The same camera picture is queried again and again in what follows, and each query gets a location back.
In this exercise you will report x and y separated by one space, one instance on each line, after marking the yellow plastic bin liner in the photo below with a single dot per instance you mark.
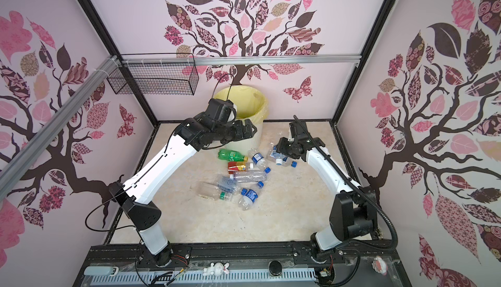
250 103

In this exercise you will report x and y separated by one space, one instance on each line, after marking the clear bottle green cap front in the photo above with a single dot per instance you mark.
213 192

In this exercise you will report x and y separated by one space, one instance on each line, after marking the aluminium rail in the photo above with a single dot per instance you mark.
15 169
260 60

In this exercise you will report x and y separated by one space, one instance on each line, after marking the white vented cable duct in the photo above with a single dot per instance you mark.
197 278

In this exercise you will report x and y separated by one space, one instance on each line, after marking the red yellow label bottle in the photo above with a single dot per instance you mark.
234 167

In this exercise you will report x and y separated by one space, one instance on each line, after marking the green bottle near bin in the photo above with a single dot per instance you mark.
231 156

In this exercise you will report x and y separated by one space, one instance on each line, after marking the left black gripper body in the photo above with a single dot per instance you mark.
227 131

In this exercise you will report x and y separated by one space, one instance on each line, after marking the black wire mesh basket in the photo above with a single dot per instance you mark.
155 74

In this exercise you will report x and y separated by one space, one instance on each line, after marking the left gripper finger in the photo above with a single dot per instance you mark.
248 125
246 135

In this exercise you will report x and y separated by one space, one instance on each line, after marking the clear bottle light blue label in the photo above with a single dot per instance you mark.
229 185

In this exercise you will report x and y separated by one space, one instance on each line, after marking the aluminium rail left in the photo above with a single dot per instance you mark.
15 169

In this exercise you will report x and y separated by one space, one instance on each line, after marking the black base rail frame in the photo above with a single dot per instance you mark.
348 265

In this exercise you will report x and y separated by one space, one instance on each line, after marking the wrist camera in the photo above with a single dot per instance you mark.
298 130
222 111

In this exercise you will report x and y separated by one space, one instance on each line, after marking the pink white round ornament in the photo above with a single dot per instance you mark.
380 266

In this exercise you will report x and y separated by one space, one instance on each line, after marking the black round knob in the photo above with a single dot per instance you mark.
275 268

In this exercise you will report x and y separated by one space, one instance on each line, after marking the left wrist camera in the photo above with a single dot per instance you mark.
222 111

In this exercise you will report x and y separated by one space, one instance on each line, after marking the clear bottle purple cap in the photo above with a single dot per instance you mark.
250 176

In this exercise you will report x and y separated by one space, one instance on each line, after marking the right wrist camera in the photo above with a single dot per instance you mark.
298 130

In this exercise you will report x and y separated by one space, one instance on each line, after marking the small blue label bottle front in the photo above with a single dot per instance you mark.
249 195

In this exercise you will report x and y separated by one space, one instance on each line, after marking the white bunny figurine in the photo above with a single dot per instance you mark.
216 269

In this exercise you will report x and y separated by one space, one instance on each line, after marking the aluminium rail back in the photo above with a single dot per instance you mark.
260 60

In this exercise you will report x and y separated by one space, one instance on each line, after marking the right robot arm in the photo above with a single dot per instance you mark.
351 216

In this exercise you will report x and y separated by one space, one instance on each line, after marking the white plastic waste bin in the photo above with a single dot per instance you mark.
244 146

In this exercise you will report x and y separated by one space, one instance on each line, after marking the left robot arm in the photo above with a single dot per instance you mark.
136 194

